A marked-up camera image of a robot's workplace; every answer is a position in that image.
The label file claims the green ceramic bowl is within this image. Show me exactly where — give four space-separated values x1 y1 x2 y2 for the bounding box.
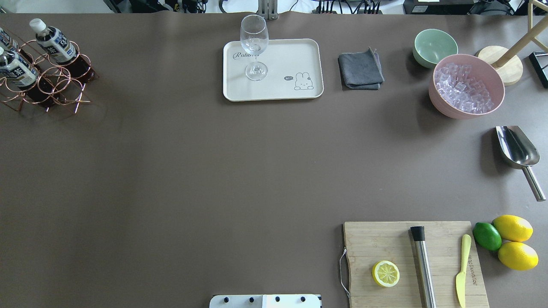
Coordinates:
413 29 459 68

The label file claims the cream rabbit tray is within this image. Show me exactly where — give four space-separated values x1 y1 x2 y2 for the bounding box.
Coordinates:
223 38 324 102

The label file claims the wooden stand with base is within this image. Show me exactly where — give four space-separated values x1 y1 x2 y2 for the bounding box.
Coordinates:
476 0 548 86

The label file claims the half lemon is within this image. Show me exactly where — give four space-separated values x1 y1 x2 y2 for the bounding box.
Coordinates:
372 261 400 288

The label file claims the tea bottle white cap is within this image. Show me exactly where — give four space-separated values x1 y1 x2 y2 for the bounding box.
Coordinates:
29 19 95 84

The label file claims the tea bottle front left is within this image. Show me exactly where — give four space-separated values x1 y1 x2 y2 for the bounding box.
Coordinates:
0 50 55 108

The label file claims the green lime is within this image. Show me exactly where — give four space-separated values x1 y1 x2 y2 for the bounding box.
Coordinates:
472 222 502 251

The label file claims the grey folded cloth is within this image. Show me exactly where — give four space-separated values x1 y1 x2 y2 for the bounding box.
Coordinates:
337 47 385 90

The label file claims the lower yellow lemon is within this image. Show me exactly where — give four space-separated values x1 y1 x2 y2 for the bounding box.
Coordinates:
497 241 539 271

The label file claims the bamboo cutting board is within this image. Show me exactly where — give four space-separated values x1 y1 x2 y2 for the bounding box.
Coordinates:
343 222 472 308

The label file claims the yellow plastic knife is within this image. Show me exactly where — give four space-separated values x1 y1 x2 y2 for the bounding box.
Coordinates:
455 234 471 308

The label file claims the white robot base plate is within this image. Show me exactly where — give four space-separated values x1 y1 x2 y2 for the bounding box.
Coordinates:
209 294 322 308

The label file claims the yellow lemon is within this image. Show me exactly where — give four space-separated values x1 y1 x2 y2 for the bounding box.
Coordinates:
497 241 539 271
491 214 533 242

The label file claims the aluminium frame post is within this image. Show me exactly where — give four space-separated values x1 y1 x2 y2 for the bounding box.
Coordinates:
256 0 278 20

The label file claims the tea bottle far left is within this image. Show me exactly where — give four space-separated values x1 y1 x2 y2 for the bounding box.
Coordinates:
0 28 33 64

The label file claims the metal ice scoop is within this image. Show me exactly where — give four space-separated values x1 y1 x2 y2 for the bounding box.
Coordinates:
495 125 547 201

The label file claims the pink bowl with ice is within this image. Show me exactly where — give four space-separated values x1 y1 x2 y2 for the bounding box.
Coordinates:
429 54 505 119

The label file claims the clear wine glass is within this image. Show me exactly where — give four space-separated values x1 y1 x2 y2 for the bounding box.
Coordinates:
239 15 269 81

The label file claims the copper wire bottle basket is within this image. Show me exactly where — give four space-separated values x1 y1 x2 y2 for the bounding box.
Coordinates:
1 24 99 113

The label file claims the upper yellow lemon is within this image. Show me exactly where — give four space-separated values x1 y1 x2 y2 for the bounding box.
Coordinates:
491 214 533 242

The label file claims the black stand at edge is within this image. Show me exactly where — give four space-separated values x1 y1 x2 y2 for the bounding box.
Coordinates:
528 51 548 89

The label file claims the steel muddler black tip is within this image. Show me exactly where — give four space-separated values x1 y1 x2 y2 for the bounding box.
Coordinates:
410 226 437 308

